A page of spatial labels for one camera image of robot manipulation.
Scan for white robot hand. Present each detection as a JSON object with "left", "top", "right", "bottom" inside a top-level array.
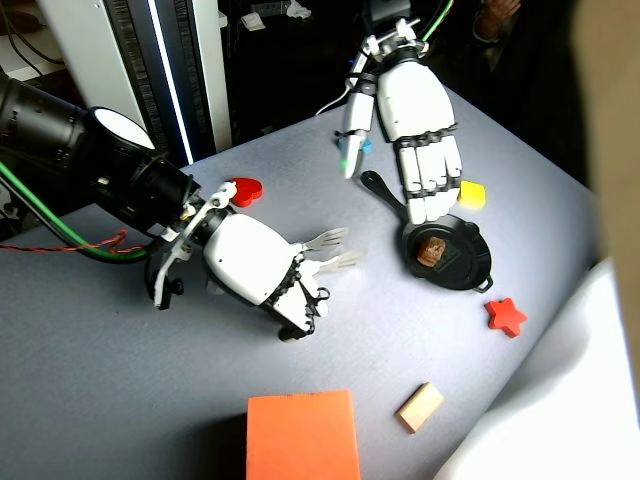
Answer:
[
  {"left": 335, "top": 57, "right": 464, "bottom": 227},
  {"left": 202, "top": 212, "right": 331, "bottom": 342}
]

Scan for taped metal tongs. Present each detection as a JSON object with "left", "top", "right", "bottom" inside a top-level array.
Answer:
[{"left": 299, "top": 227, "right": 369, "bottom": 276}]

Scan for brown toy meat chunk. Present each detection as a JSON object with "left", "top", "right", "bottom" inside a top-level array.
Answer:
[{"left": 416, "top": 237, "right": 447, "bottom": 266}]

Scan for black frying pan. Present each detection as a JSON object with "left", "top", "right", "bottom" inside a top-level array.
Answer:
[{"left": 359, "top": 169, "right": 495, "bottom": 295}]

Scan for blue block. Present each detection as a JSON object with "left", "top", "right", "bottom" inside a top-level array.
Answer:
[{"left": 337, "top": 135, "right": 374, "bottom": 156}]

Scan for red heart block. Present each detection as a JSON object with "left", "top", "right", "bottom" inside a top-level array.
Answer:
[{"left": 230, "top": 177, "right": 265, "bottom": 208}]

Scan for yellow block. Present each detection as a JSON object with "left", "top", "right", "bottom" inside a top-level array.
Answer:
[{"left": 457, "top": 179, "right": 487, "bottom": 210}]

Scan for grey table cloth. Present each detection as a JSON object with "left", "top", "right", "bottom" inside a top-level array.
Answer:
[{"left": 0, "top": 84, "right": 614, "bottom": 480}]

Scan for large orange cube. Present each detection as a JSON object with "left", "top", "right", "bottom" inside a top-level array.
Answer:
[{"left": 245, "top": 389, "right": 362, "bottom": 480}]

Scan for beige panel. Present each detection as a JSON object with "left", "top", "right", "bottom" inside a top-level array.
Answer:
[{"left": 574, "top": 0, "right": 640, "bottom": 261}]

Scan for red star block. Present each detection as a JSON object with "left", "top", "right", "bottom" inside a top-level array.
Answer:
[{"left": 483, "top": 297, "right": 529, "bottom": 339}]

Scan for tan wooden rectangular block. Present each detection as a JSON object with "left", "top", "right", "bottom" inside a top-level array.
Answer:
[{"left": 395, "top": 382, "right": 445, "bottom": 435}]

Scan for white robot body column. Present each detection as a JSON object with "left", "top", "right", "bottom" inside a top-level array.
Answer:
[{"left": 37, "top": 0, "right": 234, "bottom": 166}]

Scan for white backdrop cloth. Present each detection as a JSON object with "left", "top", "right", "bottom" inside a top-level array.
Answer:
[{"left": 434, "top": 257, "right": 640, "bottom": 480}]

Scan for white cable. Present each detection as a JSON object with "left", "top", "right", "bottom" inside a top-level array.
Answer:
[{"left": 314, "top": 84, "right": 354, "bottom": 117}]

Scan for green cable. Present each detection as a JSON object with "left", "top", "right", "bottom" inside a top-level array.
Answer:
[
  {"left": 422, "top": 0, "right": 456, "bottom": 41},
  {"left": 0, "top": 162, "right": 151, "bottom": 262}
]

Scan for red twisted cable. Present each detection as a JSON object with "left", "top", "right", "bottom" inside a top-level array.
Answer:
[{"left": 0, "top": 228, "right": 151, "bottom": 255}]

